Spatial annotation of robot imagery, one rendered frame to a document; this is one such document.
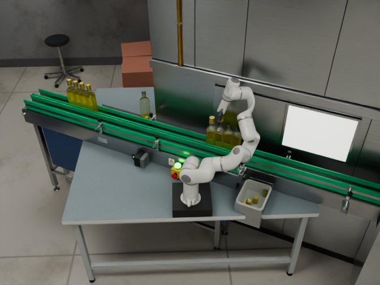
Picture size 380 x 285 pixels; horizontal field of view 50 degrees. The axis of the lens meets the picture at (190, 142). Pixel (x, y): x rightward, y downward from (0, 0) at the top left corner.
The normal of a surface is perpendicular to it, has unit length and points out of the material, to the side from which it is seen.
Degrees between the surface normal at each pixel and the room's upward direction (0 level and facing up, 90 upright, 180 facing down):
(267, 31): 90
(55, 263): 0
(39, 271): 0
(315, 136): 90
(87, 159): 0
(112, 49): 90
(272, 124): 90
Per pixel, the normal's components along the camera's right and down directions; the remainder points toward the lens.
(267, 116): -0.42, 0.58
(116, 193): 0.00, -0.77
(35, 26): 0.04, 0.64
